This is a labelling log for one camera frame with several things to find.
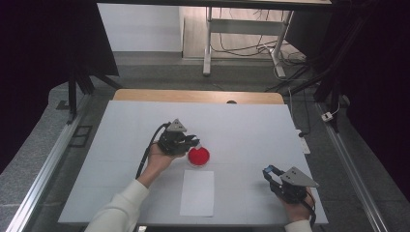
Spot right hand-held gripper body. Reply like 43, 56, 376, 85
270, 166, 320, 205

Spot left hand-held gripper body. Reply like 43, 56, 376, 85
157, 118, 191, 157

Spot round red ink pad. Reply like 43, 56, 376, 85
187, 146, 211, 167

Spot white paper sheet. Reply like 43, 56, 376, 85
179, 169, 216, 218

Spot person's right hand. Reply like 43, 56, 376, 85
278, 189, 316, 224

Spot person's left hand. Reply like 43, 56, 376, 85
146, 143, 187, 178

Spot black floor plate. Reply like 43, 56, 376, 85
68, 125, 94, 149

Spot black tripod stand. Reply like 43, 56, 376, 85
65, 62, 124, 126
264, 13, 373, 133

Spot black curtain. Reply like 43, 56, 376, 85
0, 0, 121, 166
284, 0, 410, 202

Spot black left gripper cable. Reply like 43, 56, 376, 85
134, 121, 172, 180

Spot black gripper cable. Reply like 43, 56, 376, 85
134, 121, 172, 180
301, 188, 318, 228

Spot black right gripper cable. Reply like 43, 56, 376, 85
301, 188, 318, 228

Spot aluminium rail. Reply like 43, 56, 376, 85
5, 93, 94, 232
314, 101, 392, 232

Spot black floor cables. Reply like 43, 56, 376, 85
211, 8, 308, 67

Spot white desk frame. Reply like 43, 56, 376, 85
202, 6, 295, 79

